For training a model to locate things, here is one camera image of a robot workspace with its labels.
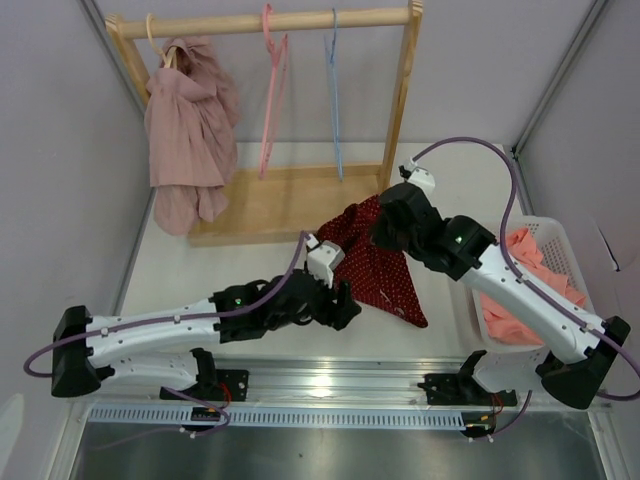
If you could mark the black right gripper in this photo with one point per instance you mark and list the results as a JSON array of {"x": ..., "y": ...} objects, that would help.
[{"x": 378, "y": 236}]

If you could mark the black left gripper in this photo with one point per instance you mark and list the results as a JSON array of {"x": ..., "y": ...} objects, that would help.
[{"x": 341, "y": 313}]

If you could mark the red polka dot cloth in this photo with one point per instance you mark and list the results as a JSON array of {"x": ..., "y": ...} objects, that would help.
[{"x": 378, "y": 278}]

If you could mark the pink plastic hanger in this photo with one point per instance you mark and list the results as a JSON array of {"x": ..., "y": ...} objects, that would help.
[{"x": 278, "y": 52}]

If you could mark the pink pleated skirt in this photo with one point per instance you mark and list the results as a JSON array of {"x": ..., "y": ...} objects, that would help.
[{"x": 190, "y": 119}]

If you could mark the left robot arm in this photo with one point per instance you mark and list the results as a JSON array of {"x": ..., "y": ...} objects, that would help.
[{"x": 169, "y": 349}]

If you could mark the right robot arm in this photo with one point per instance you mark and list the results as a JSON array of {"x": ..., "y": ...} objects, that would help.
[{"x": 454, "y": 252}]

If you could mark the wooden clothes rack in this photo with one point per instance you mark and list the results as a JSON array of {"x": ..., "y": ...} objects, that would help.
[{"x": 274, "y": 207}]

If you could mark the salmon pink cloth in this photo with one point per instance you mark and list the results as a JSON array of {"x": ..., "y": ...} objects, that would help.
[{"x": 524, "y": 302}]

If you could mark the white plastic basket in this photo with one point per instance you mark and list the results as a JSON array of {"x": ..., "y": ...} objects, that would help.
[{"x": 558, "y": 257}]

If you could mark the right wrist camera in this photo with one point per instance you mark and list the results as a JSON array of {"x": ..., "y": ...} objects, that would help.
[{"x": 411, "y": 172}]

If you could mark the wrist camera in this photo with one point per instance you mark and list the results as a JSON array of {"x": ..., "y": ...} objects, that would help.
[
  {"x": 411, "y": 172},
  {"x": 322, "y": 258}
]

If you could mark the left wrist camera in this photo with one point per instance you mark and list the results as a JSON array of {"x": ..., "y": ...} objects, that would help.
[{"x": 322, "y": 258}]

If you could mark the aluminium mounting rail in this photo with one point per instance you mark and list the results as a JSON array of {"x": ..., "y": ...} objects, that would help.
[{"x": 358, "y": 384}]

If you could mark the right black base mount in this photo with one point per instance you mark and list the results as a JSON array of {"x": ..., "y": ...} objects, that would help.
[{"x": 460, "y": 389}]

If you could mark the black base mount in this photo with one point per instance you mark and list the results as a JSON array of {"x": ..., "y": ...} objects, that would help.
[
  {"x": 460, "y": 389},
  {"x": 225, "y": 382}
]

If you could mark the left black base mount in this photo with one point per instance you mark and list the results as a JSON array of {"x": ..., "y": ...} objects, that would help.
[{"x": 225, "y": 382}]

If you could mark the blue wire hanger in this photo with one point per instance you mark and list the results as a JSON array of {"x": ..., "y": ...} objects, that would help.
[{"x": 331, "y": 71}]

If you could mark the white slotted cable duct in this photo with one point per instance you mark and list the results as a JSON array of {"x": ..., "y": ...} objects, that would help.
[{"x": 281, "y": 417}]

